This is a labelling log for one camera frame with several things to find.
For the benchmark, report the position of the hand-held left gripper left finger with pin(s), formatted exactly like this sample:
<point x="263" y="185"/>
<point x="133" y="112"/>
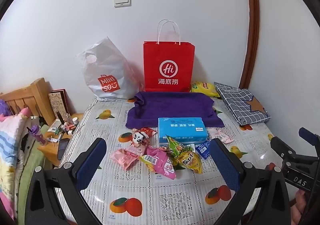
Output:
<point x="91" y="165"/>

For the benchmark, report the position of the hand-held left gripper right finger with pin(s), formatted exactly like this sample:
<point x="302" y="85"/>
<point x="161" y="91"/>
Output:
<point x="226" y="167"/>

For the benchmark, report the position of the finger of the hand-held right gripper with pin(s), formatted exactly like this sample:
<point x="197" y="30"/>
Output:
<point x="310" y="136"/>
<point x="281" y="147"/>

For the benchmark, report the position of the small blue snack packet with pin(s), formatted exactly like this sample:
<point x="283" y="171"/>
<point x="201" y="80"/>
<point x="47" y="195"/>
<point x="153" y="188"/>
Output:
<point x="203" y="148"/>

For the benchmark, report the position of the green snack bag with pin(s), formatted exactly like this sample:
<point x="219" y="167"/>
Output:
<point x="176" y="148"/>

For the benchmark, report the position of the pink and yellow snack bag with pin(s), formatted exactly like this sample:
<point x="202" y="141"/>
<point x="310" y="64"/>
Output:
<point x="160" y="163"/>

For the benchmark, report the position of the person's right hand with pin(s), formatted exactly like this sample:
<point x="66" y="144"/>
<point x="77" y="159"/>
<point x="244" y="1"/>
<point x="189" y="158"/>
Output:
<point x="298" y="205"/>

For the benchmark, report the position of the light pink snack packet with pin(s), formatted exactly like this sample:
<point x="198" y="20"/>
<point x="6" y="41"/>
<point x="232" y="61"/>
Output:
<point x="122" y="158"/>

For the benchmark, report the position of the black smartphone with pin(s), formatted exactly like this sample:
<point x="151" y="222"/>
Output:
<point x="63" y="148"/>

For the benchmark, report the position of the wooden nightstand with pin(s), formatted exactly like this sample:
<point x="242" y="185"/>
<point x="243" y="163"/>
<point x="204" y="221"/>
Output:
<point x="48" y="150"/>

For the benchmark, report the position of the pale pink snack packet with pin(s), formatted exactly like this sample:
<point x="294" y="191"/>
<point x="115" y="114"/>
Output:
<point x="136" y="150"/>

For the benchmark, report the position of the white jar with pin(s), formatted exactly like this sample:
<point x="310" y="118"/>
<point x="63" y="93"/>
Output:
<point x="75" y="120"/>

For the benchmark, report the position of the panda print snack packet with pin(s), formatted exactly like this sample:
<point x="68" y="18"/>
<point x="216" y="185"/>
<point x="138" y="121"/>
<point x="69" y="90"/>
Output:
<point x="138" y="138"/>

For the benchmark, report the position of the grey checkered folded cloth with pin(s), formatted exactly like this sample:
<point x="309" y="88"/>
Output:
<point x="245" y="105"/>

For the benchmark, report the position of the blue tissue pack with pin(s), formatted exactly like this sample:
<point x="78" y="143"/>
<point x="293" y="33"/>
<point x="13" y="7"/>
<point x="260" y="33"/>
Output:
<point x="182" y="127"/>

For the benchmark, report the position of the purple bottle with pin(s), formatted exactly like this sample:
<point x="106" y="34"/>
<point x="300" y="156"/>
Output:
<point x="37" y="136"/>

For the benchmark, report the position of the red snack packet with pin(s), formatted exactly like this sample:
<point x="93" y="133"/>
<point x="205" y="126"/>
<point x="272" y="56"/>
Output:
<point x="149" y="133"/>

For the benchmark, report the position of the patterned notebook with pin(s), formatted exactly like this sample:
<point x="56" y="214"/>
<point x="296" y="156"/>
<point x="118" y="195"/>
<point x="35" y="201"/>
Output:
<point x="58" y="105"/>

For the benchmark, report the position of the green bed sheet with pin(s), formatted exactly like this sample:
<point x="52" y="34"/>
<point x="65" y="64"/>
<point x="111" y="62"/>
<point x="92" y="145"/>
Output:
<point x="27" y="190"/>

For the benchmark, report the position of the red book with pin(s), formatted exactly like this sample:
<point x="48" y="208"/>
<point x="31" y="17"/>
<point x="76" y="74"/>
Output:
<point x="63" y="90"/>

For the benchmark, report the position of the striped pillow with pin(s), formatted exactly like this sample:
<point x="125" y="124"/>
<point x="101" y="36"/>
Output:
<point x="11" y="155"/>

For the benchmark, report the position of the purple towel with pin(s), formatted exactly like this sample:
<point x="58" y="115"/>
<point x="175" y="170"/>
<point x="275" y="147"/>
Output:
<point x="172" y="106"/>

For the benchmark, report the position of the yellow chip bag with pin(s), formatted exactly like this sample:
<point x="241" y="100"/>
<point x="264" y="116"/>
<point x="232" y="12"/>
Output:
<point x="205" y="88"/>

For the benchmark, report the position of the wooden headboard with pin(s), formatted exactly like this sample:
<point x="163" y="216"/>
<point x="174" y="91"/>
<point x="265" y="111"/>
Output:
<point x="30" y="95"/>

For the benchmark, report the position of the white plastic bag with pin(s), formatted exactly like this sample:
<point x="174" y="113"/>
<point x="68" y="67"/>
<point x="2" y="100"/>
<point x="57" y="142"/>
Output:
<point x="110" y="64"/>

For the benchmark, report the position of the purple plush toy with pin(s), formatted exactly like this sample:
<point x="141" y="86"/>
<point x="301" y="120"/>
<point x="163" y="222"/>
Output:
<point x="4" y="107"/>

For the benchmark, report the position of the red paper bag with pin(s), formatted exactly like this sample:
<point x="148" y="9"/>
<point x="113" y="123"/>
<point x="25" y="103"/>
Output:
<point x="170" y="54"/>

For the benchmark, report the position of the brown wooden door frame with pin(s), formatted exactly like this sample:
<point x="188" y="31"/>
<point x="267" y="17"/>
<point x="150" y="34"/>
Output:
<point x="252" y="27"/>

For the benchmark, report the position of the white wall switch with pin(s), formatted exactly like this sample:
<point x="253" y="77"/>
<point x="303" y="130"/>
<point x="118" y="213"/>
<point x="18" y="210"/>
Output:
<point x="122" y="0"/>

